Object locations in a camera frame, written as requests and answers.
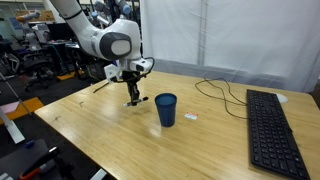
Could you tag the aluminium extrusion rail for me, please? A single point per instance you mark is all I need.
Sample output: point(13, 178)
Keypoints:
point(12, 129)

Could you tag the white plastic curtain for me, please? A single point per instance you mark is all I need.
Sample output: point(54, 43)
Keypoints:
point(269, 43)

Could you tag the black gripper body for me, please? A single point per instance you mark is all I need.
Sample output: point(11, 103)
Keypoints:
point(130, 77)

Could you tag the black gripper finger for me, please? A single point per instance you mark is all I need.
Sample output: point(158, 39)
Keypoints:
point(136, 93)
point(131, 93)

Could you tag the dark blue plastic cup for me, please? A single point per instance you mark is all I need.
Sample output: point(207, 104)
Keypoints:
point(166, 107)

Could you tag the black office chair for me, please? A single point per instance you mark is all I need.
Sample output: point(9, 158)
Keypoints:
point(36, 67)

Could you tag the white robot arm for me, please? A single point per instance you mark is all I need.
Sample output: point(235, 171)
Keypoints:
point(120, 41)

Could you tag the small white red sticker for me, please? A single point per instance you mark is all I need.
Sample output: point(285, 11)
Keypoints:
point(191, 116)

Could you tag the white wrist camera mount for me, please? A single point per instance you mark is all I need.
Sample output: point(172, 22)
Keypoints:
point(112, 73)

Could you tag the black marker white cap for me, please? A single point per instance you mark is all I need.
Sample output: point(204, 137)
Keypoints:
point(134, 104)

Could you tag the black computer keyboard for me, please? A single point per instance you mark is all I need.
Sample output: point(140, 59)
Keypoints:
point(272, 144)

